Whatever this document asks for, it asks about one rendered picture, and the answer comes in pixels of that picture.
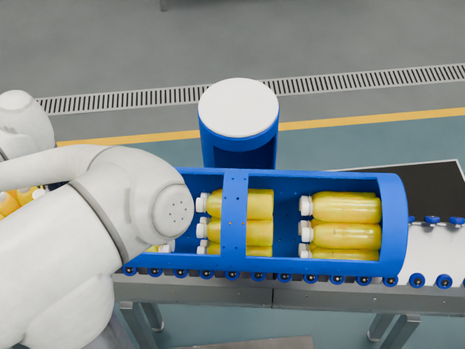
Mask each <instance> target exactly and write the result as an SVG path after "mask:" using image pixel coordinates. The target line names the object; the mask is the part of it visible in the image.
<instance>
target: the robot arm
mask: <svg viewBox="0 0 465 349"><path fill-rule="evenodd" d="M69 181H70V182H69ZM40 185H42V187H43V189H44V190H45V194H44V195H41V196H40V197H38V198H36V199H34V200H32V201H31V202H29V203H27V204H26V205H24V206H22V207H21V208H19V209H18V210H16V211H15V212H13V213H11V214H10V215H9V216H7V217H5V218H3V219H2V220H1V221H0V349H6V348H10V347H12V346H14V345H15V344H17V343H20V344H21V345H24V346H27V347H29V348H30V349H136V348H135V346H134V344H133V343H132V341H131V339H130V338H129V335H128V334H127V332H126V330H125V329H124V327H123V325H122V323H121V322H120V320H119V318H118V316H117V315H116V313H115V311H114V310H113V305H114V291H113V277H112V274H113V273H114V272H116V271H117V270H118V269H119V268H121V267H122V266H123V265H125V264H126V263H128V262H129V261H130V260H132V259H134V258H135V257H136V256H138V255H140V254H141V253H142V252H144V251H146V250H148V249H149V248H151V247H152V246H158V245H162V244H165V243H167V242H170V241H172V240H175V239H176V238H178V237H180V236H181V235H182V234H184V233H185V231H186V230H187V229H188V227H189V225H190V224H191V221H192V218H193V215H194V202H193V199H192V196H191V194H190V191H189V190H188V187H187V186H186V184H185V182H184V180H183V177H182V176H181V175H180V174H179V173H178V172H177V170H176V169H175V168H173V167H172V166H171V165H170V164H169V163H168V162H166V161H164V160H162V159H161V158H159V157H157V156H155V155H153V154H151V153H149V152H146V151H144V150H140V149H137V148H130V147H125V146H121V145H110V146H107V145H90V144H79V145H67V146H63V147H58V146H57V142H56V140H55V139H54V131H53V127H52V125H51V122H50V120H49V118H48V116H47V114H46V112H45V111H44V110H43V108H42V106H41V105H40V104H39V103H38V102H37V101H36V100H35V99H34V98H33V97H32V96H31V95H30V94H29V93H27V92H25V91H22V90H10V91H6V92H4V93H2V94H1V95H0V193H1V192H5V191H10V190H17V189H22V188H29V187H33V186H40Z"/></svg>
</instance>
